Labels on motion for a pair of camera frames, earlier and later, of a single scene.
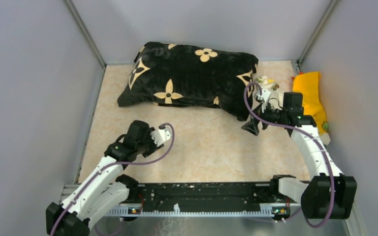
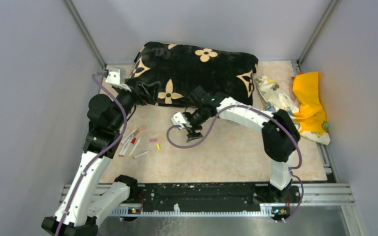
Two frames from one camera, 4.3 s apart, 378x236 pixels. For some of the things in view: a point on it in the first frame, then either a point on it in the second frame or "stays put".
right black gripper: (252, 126) to (191, 129)
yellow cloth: (308, 83) stays put
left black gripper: (144, 143) to (140, 92)
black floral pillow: (168, 74) stays put
